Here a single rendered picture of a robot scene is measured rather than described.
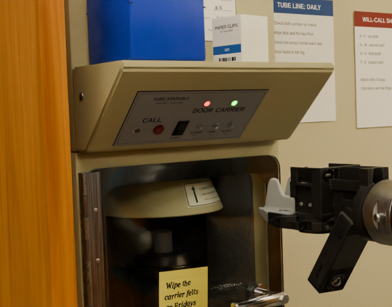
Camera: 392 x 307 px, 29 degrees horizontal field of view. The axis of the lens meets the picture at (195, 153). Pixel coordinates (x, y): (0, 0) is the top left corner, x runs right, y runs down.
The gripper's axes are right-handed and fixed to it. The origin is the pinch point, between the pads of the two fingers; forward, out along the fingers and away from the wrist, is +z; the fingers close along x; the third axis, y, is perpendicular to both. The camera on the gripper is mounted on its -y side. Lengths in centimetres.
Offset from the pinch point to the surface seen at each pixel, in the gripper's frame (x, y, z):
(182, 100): 17.6, 15.8, -6.0
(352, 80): -67, 21, 45
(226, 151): 4.9, 9.0, 2.3
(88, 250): 27.2, -1.3, 0.8
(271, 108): 2.7, 14.5, -4.5
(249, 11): 0.1, 27.9, 2.3
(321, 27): -57, 33, 45
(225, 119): 9.4, 13.4, -3.6
